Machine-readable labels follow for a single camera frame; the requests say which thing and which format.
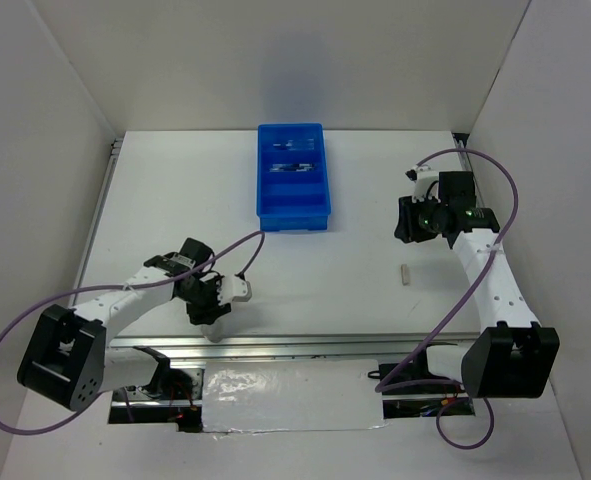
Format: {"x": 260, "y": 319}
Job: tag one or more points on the white eraser block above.
{"x": 405, "y": 274}

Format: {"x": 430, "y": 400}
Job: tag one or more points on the aluminium table frame rail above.
{"x": 313, "y": 293}

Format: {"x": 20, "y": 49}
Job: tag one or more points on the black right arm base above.
{"x": 420, "y": 399}

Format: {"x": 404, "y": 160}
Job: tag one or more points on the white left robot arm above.
{"x": 69, "y": 359}

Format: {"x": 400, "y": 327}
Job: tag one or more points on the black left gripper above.
{"x": 209, "y": 313}

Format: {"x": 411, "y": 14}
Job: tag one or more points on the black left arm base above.
{"x": 176, "y": 401}

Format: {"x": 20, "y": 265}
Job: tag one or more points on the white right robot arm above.
{"x": 513, "y": 354}

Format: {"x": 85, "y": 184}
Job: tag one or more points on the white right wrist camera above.
{"x": 425, "y": 179}

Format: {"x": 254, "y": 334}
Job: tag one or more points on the blue compartment storage bin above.
{"x": 292, "y": 202}

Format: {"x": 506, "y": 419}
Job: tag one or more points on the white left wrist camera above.
{"x": 233, "y": 289}

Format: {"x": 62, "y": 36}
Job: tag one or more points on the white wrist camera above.
{"x": 233, "y": 289}
{"x": 425, "y": 179}

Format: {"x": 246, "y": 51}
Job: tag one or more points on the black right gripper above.
{"x": 407, "y": 229}

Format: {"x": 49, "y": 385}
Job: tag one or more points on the clear tape roll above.
{"x": 214, "y": 332}

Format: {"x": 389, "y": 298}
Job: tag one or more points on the white front cover board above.
{"x": 290, "y": 396}

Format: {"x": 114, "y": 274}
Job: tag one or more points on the blue capped ballpoint pen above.
{"x": 294, "y": 170}

